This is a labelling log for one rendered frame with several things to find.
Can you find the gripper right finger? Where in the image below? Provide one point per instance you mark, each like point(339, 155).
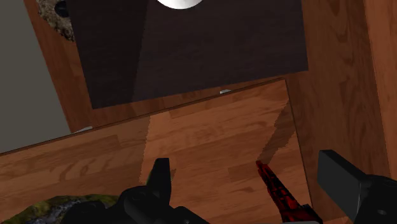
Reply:
point(341, 176)

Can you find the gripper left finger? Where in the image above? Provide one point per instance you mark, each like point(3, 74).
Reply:
point(161, 180)

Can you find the red black patterned pen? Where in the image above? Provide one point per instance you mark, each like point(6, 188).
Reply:
point(279, 192)

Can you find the brown wooden chest of drawers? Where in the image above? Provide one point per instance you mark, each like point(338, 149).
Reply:
point(211, 136)

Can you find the green grey mossy object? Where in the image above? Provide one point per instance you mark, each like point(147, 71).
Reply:
point(40, 209)

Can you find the brown speckled rough object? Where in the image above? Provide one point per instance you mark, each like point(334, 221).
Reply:
point(59, 24)

